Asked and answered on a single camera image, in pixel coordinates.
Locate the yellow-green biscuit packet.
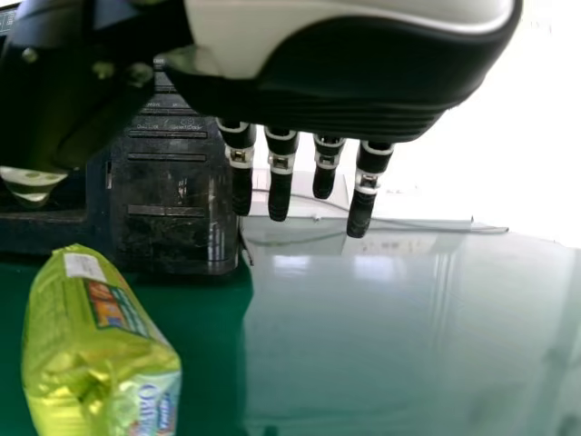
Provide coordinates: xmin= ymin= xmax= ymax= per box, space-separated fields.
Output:
xmin=20 ymin=243 xmax=182 ymax=436

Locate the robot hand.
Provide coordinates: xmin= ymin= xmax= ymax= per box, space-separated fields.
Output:
xmin=0 ymin=0 xmax=524 ymax=239

